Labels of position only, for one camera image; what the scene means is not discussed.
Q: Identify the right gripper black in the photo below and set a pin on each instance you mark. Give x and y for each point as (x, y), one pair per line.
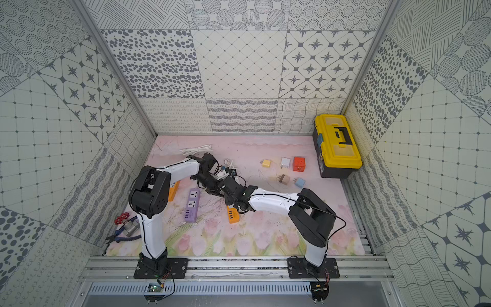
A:
(227, 201)

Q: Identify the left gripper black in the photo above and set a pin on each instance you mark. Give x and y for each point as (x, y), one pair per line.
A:
(214, 183)

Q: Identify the purple power strip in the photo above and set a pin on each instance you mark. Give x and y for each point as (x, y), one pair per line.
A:
(191, 210)

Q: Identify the small orange power strip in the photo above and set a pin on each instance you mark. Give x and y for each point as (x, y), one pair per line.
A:
(233, 215)

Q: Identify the large orange power strip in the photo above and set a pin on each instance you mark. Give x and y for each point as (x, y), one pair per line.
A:
(173, 190)

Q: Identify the yellow charger plug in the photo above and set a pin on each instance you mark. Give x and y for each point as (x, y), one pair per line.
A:
(266, 163)

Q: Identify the pink charger plug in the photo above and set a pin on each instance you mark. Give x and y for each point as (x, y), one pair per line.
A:
(283, 179)

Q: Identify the white charger plug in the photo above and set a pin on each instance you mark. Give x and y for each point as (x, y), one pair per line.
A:
(285, 162)

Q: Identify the blue charger plug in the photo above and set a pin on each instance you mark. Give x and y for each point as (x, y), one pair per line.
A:
(299, 182)

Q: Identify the red cube adapter plug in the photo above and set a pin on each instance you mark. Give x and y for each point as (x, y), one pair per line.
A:
(299, 164)

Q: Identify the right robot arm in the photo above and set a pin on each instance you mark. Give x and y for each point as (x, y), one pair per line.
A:
(312, 217)

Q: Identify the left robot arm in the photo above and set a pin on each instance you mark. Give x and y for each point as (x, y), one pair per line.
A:
(149, 195)

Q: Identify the yellow black toolbox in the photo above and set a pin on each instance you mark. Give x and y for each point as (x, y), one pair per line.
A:
(337, 154)

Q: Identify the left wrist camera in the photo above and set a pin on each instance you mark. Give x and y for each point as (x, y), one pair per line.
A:
(223, 173)

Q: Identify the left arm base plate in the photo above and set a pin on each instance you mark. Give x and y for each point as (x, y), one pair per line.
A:
(147, 268)

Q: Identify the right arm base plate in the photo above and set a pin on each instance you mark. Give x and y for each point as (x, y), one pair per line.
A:
(300, 268)

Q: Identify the aluminium mounting rail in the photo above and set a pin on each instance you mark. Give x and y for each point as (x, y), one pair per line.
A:
(351, 268)

